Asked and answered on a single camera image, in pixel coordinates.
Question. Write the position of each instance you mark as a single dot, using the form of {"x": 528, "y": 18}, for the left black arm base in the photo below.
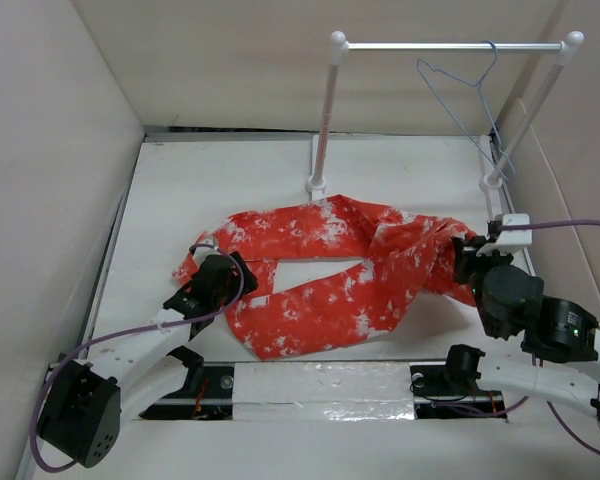
{"x": 206, "y": 394}

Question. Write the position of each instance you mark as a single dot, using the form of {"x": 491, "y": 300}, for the silver foil tape strip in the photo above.
{"x": 340, "y": 391}

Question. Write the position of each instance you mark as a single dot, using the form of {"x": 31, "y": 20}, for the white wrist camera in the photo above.
{"x": 200, "y": 250}
{"x": 507, "y": 234}

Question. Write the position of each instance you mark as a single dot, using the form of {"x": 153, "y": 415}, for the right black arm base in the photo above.
{"x": 447, "y": 389}

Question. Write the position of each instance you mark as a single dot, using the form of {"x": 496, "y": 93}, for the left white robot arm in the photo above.
{"x": 105, "y": 382}

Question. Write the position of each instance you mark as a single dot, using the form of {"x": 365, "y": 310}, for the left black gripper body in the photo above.
{"x": 231, "y": 286}

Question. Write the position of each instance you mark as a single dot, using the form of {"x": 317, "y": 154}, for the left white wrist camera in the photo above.
{"x": 200, "y": 250}

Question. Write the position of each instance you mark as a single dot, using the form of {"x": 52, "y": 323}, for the red white patterned trousers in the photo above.
{"x": 339, "y": 278}

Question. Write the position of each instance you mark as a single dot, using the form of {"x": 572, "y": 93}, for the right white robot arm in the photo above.
{"x": 511, "y": 302}

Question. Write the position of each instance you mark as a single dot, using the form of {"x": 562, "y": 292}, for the white clothes rack frame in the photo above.
{"x": 492, "y": 181}

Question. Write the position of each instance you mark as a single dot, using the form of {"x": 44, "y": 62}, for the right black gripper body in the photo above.
{"x": 470, "y": 265}

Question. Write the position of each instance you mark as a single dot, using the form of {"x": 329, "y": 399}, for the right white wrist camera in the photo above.
{"x": 507, "y": 234}

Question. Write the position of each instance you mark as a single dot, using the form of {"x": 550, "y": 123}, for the blue wire hanger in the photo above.
{"x": 478, "y": 87}

